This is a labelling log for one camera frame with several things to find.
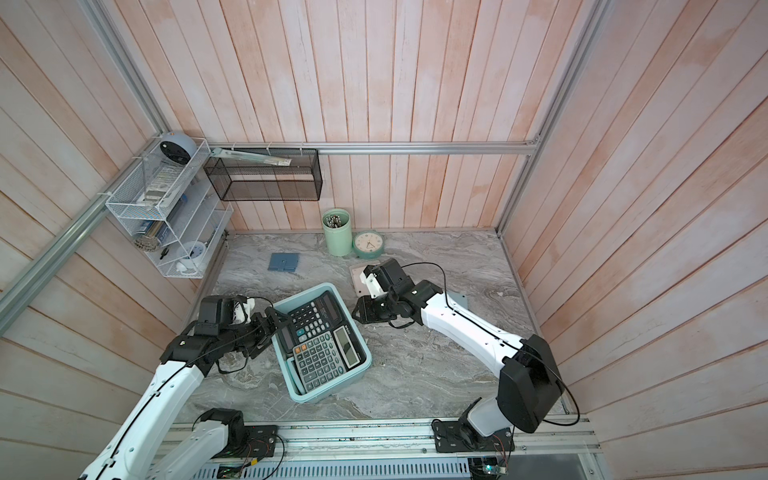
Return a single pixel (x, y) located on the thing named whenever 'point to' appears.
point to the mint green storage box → (346, 375)
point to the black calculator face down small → (318, 316)
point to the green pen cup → (338, 232)
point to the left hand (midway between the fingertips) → (284, 331)
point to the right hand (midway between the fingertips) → (356, 313)
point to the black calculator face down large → (319, 349)
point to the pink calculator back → (360, 289)
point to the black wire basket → (244, 180)
